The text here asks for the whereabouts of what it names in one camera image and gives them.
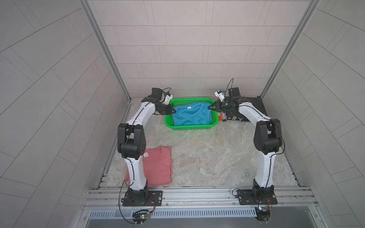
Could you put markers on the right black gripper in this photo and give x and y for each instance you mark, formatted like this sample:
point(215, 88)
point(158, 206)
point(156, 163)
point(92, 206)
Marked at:
point(217, 105)

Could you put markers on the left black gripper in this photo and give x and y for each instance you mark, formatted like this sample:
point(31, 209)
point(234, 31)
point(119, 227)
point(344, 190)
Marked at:
point(167, 109)

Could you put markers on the green plastic basket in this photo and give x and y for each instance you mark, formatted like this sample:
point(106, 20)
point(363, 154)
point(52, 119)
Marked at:
point(182, 101)

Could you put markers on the blue t-shirt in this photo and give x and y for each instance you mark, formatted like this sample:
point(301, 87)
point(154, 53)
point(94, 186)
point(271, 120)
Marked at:
point(193, 114)

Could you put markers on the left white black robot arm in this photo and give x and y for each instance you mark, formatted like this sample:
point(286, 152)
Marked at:
point(131, 140)

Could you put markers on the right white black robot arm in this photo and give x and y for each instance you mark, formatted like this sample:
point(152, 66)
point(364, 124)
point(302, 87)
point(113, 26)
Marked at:
point(267, 137)

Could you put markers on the pink folded t-shirt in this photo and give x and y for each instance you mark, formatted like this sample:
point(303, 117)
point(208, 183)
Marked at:
point(153, 168)

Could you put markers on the black hard case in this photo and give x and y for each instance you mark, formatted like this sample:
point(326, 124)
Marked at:
point(243, 110)

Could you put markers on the purple glitter tumbler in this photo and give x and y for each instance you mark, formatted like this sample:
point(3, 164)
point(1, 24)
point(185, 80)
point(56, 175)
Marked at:
point(223, 116)

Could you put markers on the left green circuit board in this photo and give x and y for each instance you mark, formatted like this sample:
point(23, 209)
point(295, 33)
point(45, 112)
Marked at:
point(141, 216)

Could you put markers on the green circuit board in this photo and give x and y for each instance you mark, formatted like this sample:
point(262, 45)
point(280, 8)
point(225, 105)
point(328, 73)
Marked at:
point(141, 216)
point(263, 214)

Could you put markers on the right green circuit board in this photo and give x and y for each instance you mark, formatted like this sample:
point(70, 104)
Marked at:
point(263, 214)

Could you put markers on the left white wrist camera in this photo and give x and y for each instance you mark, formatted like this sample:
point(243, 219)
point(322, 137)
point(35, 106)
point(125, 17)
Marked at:
point(166, 97)

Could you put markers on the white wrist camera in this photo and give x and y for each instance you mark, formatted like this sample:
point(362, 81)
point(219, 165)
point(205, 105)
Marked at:
point(166, 97)
point(220, 95)

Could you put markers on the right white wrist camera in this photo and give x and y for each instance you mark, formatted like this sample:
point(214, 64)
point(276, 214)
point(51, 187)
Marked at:
point(220, 95)

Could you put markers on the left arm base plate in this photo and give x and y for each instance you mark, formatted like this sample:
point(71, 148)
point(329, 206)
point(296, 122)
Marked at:
point(141, 198)

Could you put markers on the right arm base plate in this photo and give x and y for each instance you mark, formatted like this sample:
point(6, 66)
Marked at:
point(257, 198)

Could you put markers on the aluminium mounting rail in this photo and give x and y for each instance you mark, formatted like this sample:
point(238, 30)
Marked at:
point(203, 197)

